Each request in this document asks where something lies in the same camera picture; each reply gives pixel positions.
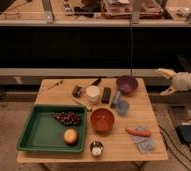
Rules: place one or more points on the wooden stick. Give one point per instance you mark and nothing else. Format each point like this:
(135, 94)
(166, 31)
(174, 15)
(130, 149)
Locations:
(88, 108)

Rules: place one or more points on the orange carrot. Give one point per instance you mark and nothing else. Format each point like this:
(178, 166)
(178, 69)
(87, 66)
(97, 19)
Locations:
(143, 133)

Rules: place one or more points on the small metal cup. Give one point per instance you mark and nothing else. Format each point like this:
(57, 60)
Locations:
(96, 148)

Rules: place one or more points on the bunch of dark grapes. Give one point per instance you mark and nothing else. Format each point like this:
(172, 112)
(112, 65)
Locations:
(67, 119)

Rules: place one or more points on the black foot pedal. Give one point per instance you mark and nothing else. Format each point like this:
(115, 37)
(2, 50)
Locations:
(184, 133)

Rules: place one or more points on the wooden table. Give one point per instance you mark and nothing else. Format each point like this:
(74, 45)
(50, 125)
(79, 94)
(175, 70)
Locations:
(118, 144)

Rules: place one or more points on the purple bowl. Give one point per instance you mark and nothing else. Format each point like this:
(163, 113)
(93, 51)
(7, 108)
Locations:
(126, 84)

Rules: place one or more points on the yellow apple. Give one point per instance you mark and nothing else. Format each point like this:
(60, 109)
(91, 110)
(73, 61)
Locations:
(70, 136)

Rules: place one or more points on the green plastic tray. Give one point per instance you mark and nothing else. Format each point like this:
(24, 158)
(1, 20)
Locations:
(43, 133)

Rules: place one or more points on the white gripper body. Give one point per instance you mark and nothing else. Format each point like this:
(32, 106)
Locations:
(180, 81)

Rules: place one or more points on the blue grey cloth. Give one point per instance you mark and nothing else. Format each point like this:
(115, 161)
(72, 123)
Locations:
(145, 144)

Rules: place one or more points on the black rectangular block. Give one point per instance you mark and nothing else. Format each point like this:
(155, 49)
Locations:
(106, 95)

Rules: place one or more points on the white cylindrical container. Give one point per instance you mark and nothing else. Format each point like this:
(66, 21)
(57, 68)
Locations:
(93, 93)

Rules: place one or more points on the orange bowl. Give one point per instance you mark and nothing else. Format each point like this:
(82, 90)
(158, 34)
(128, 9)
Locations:
(102, 120)

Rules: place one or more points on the brass spoon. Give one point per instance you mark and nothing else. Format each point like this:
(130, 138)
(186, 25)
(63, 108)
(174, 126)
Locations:
(56, 84)

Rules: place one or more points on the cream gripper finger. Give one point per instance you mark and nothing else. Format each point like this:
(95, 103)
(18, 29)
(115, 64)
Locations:
(168, 91)
(167, 73)

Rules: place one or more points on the black handled knife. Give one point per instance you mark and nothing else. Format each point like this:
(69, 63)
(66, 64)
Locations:
(96, 82)

